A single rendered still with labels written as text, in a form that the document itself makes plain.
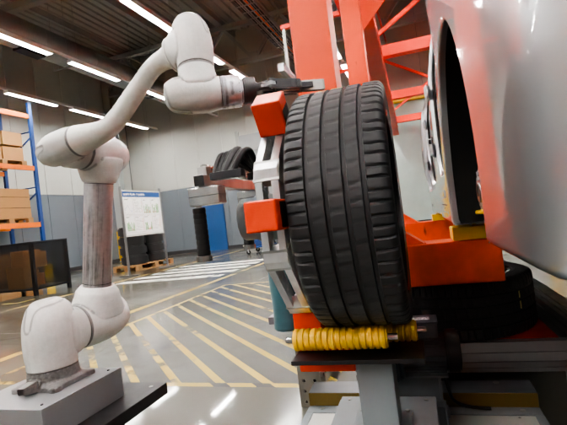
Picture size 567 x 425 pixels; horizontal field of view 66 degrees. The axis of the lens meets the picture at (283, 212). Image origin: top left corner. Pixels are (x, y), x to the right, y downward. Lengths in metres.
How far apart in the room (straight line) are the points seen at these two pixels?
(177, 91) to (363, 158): 0.54
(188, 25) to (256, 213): 0.60
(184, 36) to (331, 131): 0.52
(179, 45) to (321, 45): 0.74
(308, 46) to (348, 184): 1.04
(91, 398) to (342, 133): 1.13
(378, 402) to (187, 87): 0.99
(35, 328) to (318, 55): 1.41
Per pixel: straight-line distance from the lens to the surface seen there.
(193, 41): 1.29
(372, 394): 1.32
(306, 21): 1.93
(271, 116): 1.12
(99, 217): 1.69
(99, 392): 1.64
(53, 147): 1.57
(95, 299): 1.71
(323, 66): 1.86
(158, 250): 12.09
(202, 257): 1.20
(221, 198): 1.18
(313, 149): 0.98
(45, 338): 1.61
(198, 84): 1.23
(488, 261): 1.77
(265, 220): 0.95
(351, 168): 0.95
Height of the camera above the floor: 0.84
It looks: 1 degrees up
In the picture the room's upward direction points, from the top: 7 degrees counter-clockwise
